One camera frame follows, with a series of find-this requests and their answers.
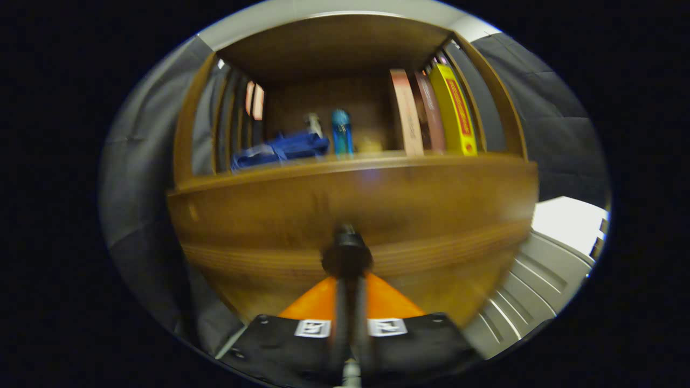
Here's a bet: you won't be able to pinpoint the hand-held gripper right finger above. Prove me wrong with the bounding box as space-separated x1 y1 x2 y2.
350 272 483 387

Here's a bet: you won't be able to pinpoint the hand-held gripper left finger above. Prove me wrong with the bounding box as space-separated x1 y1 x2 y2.
216 275 350 387

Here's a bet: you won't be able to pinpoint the wooden countertop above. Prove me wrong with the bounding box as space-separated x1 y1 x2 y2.
175 151 537 192

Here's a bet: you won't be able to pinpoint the wooden cabinet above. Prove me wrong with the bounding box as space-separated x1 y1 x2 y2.
167 13 540 330

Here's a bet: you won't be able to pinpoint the blue folded towel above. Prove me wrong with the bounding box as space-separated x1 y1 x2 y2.
231 131 330 173

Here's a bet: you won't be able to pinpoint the blue glass bottle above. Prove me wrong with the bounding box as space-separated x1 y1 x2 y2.
331 109 354 158

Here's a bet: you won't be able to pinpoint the pale pink book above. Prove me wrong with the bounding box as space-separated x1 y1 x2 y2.
389 68 425 157

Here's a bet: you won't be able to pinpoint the brown book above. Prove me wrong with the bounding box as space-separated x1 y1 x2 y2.
414 71 447 154

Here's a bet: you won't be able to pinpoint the yellow book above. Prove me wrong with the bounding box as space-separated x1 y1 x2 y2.
429 63 478 157

